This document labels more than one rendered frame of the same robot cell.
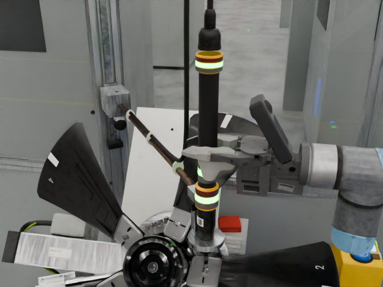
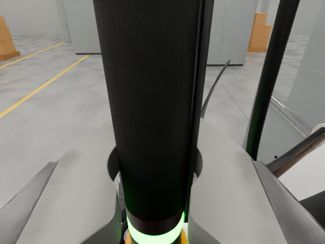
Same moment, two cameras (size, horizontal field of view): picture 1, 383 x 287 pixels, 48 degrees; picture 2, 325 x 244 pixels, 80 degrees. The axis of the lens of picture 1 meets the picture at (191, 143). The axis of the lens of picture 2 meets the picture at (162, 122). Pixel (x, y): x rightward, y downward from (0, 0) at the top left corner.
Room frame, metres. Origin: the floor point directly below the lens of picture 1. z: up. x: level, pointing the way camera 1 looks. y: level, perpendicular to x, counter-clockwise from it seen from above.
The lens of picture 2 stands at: (0.66, -0.10, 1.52)
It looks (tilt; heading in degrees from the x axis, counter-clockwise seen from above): 31 degrees down; 80
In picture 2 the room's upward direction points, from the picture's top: straight up
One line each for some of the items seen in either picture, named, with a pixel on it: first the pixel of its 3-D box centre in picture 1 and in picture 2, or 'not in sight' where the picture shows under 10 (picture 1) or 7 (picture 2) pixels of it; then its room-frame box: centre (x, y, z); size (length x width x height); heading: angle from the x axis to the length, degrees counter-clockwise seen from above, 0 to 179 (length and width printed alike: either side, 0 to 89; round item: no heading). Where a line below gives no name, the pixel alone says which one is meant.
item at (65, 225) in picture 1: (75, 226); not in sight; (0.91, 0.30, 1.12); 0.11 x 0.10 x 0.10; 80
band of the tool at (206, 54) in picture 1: (209, 62); not in sight; (0.67, -0.03, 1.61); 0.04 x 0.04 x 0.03
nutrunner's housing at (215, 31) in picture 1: (207, 146); not in sight; (0.67, -0.03, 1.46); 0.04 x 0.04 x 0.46
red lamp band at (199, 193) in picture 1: (207, 188); not in sight; (0.67, -0.03, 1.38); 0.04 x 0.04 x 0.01
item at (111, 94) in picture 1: (115, 100); not in sight; (1.24, 0.23, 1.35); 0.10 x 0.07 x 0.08; 25
